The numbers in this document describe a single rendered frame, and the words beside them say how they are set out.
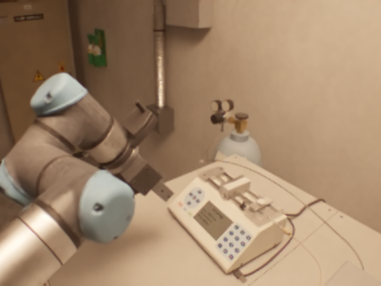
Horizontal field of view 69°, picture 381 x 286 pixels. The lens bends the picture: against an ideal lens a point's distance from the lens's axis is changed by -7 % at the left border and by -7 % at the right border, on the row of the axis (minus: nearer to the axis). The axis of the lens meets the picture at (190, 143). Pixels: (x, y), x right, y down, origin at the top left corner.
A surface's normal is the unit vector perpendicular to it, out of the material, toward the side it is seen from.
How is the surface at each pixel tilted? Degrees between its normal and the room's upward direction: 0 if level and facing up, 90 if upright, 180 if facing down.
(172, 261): 0
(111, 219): 90
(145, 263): 0
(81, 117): 79
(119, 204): 90
